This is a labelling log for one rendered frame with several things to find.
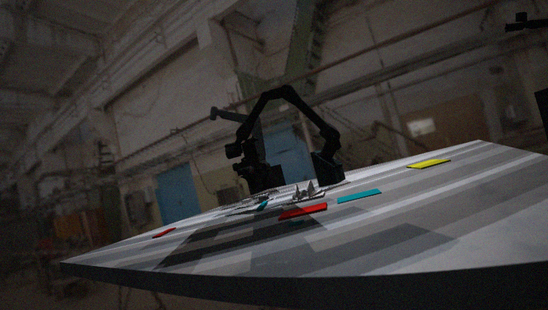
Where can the cyan long thin bar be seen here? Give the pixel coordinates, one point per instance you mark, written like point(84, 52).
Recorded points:
point(261, 206)

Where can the cyan rectangular plate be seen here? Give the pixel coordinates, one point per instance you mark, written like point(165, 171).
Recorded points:
point(363, 194)

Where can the teal flat bar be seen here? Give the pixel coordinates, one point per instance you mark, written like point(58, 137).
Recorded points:
point(295, 223)

